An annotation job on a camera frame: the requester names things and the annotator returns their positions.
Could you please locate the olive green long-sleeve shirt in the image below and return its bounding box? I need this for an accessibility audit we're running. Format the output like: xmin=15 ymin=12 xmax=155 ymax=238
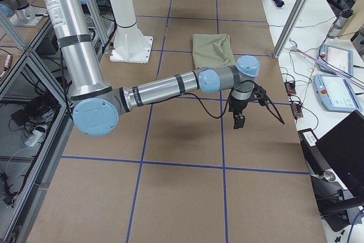
xmin=192 ymin=34 xmax=235 ymax=69

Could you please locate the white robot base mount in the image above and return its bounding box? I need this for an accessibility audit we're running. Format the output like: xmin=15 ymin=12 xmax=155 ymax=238
xmin=110 ymin=0 xmax=153 ymax=64

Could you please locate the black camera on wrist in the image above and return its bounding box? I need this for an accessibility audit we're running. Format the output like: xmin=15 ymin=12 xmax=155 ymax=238
xmin=252 ymin=84 xmax=269 ymax=106

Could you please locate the blue teach pendant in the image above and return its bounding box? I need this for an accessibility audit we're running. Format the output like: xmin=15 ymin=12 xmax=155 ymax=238
xmin=318 ymin=44 xmax=353 ymax=77
xmin=313 ymin=75 xmax=362 ymax=113

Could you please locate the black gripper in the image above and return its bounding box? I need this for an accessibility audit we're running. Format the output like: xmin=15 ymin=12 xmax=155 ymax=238
xmin=228 ymin=97 xmax=249 ymax=129

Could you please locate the aluminium frame post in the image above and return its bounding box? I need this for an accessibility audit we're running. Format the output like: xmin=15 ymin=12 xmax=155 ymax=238
xmin=272 ymin=0 xmax=307 ymax=59

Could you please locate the black monitor stand bracket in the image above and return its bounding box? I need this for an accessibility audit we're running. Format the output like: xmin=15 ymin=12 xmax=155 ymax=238
xmin=311 ymin=175 xmax=363 ymax=232

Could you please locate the robot arm grey silver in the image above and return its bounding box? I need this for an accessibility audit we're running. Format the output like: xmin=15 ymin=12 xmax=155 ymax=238
xmin=43 ymin=0 xmax=260 ymax=137

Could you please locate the lower blue teach pendant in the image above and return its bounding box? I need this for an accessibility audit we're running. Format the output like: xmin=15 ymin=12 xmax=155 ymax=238
xmin=313 ymin=75 xmax=362 ymax=113

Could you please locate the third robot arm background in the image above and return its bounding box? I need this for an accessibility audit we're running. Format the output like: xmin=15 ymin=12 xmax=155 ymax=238
xmin=1 ymin=0 xmax=44 ymax=27

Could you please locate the black box with white label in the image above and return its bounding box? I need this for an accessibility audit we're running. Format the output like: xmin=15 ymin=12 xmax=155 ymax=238
xmin=297 ymin=128 xmax=330 ymax=175

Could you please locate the black laptop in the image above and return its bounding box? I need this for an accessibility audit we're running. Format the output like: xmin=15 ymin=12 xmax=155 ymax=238
xmin=316 ymin=110 xmax=363 ymax=196

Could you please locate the clear water bottle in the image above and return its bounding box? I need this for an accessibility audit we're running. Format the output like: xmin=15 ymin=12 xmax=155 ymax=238
xmin=329 ymin=9 xmax=353 ymax=38

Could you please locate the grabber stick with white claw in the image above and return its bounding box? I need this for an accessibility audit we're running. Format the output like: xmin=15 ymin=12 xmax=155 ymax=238
xmin=288 ymin=38 xmax=363 ymax=89

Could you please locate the upper blue teach pendant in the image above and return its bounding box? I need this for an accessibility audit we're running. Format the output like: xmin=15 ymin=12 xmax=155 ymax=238
xmin=318 ymin=44 xmax=353 ymax=77

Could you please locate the orange black terminal block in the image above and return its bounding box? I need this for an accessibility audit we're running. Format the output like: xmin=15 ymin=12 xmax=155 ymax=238
xmin=284 ymin=82 xmax=296 ymax=96

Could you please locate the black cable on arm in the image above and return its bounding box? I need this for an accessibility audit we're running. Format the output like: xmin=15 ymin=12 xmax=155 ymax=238
xmin=181 ymin=79 xmax=286 ymax=126

